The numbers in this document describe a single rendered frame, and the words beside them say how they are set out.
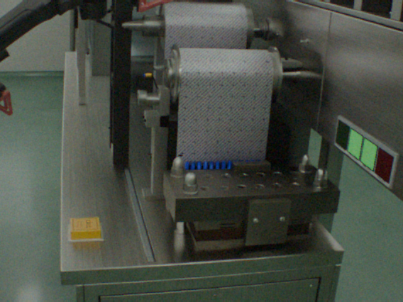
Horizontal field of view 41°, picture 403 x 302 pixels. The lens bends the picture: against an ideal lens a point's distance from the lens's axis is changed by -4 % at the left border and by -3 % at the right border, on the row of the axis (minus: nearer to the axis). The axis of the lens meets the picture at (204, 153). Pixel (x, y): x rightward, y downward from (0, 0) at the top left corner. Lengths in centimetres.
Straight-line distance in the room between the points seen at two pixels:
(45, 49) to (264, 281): 589
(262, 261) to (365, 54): 51
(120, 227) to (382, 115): 67
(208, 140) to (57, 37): 562
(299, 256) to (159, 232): 34
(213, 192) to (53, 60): 582
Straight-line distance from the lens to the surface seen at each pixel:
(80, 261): 123
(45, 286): 277
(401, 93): 105
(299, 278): 134
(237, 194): 125
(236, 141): 141
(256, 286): 131
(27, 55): 698
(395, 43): 107
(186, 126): 137
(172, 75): 135
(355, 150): 119
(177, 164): 131
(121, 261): 123
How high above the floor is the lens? 155
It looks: 20 degrees down
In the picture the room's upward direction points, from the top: 4 degrees clockwise
